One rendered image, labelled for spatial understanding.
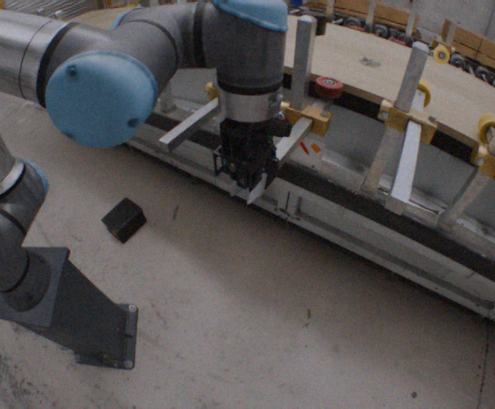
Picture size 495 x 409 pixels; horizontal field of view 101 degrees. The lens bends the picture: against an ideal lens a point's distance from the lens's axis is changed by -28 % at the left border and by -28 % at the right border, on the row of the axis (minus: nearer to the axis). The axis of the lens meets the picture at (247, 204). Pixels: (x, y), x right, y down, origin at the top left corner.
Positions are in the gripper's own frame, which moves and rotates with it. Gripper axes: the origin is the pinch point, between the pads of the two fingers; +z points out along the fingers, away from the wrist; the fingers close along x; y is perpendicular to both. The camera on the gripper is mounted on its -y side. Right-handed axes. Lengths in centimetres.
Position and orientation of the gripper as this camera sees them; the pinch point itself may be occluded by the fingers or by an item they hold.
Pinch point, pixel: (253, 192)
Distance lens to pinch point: 55.9
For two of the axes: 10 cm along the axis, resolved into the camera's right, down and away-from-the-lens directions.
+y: -5.3, 6.4, -5.5
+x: 8.4, 4.1, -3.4
